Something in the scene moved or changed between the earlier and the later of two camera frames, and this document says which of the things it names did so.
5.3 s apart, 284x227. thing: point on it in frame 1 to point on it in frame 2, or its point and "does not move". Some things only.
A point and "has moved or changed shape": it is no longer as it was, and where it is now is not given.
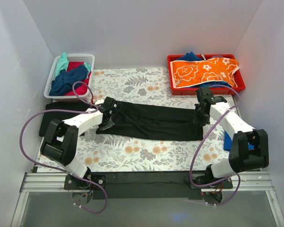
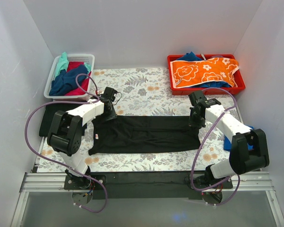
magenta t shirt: [83, 89] does not move
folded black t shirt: [48, 117] does not move
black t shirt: [140, 120] has moved or changed shape
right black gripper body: [201, 114] to [195, 119]
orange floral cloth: [185, 72] does not move
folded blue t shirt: [227, 143] does not move
